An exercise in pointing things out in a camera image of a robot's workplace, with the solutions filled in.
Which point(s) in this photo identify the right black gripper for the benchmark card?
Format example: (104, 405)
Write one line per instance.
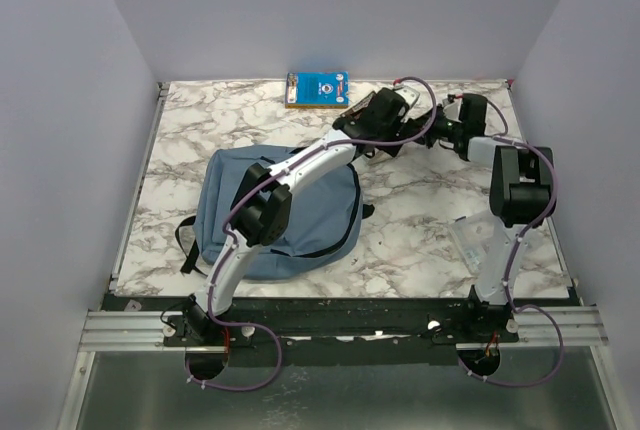
(439, 114)

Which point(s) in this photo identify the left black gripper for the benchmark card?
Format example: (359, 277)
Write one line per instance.
(399, 129)

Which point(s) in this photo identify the blue box book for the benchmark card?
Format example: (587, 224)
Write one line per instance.
(317, 90)

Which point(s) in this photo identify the blue fabric backpack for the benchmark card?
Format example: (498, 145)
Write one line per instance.
(324, 224)

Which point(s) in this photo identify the teal cover paperback book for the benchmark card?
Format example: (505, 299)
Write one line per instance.
(374, 118)

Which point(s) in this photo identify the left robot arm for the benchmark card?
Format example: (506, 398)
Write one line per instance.
(271, 213)

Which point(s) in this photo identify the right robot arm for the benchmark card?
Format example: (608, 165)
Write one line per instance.
(522, 194)

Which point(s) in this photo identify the clear plastic screw box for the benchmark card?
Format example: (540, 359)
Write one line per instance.
(472, 237)

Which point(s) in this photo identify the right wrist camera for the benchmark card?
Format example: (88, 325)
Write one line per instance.
(451, 106)

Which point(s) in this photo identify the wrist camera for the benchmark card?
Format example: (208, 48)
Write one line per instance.
(409, 95)
(451, 106)

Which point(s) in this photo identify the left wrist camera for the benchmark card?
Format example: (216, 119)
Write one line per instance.
(409, 95)

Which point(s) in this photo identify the black mounting base plate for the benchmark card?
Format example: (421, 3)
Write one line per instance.
(329, 332)

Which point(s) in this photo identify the aluminium rail frame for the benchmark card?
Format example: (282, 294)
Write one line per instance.
(404, 251)

